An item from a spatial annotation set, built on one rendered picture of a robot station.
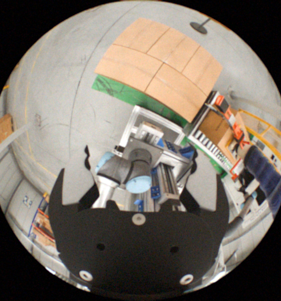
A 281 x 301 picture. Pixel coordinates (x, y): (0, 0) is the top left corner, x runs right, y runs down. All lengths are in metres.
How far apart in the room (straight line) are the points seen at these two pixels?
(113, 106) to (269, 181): 2.02
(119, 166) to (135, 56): 0.99
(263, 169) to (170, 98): 1.08
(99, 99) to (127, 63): 0.86
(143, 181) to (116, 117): 1.33
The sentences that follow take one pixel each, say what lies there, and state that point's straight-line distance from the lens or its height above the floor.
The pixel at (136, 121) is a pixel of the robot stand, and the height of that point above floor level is 0.21.
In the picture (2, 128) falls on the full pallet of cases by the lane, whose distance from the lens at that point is 6.71.
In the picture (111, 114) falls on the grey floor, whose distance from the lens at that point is 1.63.
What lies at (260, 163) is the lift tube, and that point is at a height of 1.34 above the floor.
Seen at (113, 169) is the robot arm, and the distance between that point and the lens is 0.40.
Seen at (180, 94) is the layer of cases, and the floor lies 0.54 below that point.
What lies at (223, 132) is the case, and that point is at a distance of 0.95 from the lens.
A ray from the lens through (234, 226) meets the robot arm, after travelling 0.80.
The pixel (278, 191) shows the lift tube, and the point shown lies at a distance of 0.91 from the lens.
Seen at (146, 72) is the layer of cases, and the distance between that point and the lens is 1.02.
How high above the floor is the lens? 1.53
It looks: 58 degrees down
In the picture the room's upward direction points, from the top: 177 degrees counter-clockwise
